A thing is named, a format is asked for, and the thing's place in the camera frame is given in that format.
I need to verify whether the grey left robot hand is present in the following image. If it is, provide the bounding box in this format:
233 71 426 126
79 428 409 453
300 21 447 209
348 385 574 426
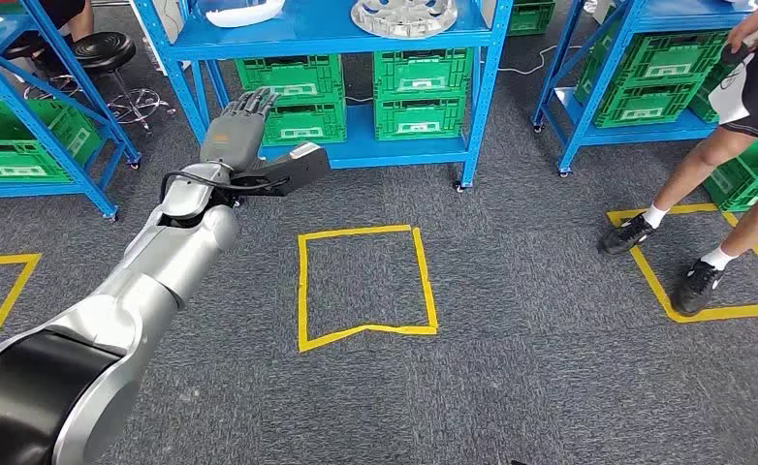
199 87 281 173

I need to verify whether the white plastic body part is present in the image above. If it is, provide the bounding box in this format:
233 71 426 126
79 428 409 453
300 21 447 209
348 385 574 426
205 0 287 29

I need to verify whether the blue metal shelf rack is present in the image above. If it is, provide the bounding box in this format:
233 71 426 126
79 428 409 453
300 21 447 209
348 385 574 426
0 0 142 222
531 0 758 177
131 0 515 191

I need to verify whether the yellow floor tape square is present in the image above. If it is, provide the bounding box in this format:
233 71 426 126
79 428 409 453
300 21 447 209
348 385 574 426
0 253 43 367
297 224 439 355
607 202 758 325

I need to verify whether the black round stool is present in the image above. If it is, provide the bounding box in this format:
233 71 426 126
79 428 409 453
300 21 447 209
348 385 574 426
72 32 178 134
3 35 76 104

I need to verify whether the grey wheel hubcap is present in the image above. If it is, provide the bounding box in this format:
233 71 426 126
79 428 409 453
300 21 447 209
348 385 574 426
351 0 459 40

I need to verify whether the black handheld device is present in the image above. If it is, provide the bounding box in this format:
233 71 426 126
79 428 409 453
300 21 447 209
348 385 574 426
720 41 751 67

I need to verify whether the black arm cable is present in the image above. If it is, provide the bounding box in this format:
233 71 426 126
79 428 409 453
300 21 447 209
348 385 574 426
159 170 291 202

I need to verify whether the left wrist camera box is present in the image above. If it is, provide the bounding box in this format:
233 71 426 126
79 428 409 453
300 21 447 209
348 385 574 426
230 141 332 199

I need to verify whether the white floor cable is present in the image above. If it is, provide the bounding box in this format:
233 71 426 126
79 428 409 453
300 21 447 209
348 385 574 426
497 43 566 75

